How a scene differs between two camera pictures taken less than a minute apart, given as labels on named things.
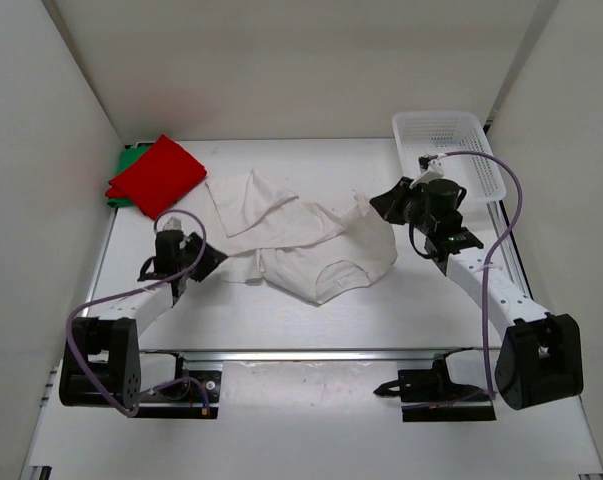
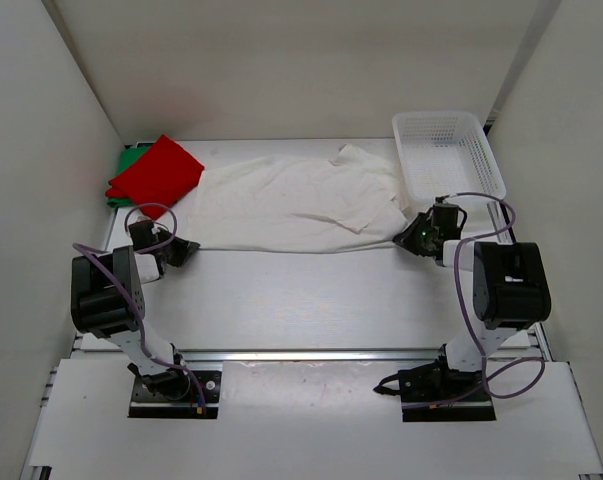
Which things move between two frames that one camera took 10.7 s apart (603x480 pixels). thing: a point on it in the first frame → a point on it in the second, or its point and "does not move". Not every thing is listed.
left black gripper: x=210 y=261 → x=185 y=249
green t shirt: x=127 y=158 does not move
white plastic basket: x=419 y=134 does not move
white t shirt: x=299 y=245 → x=318 y=202
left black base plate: x=183 y=400 does not move
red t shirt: x=159 y=180 does not move
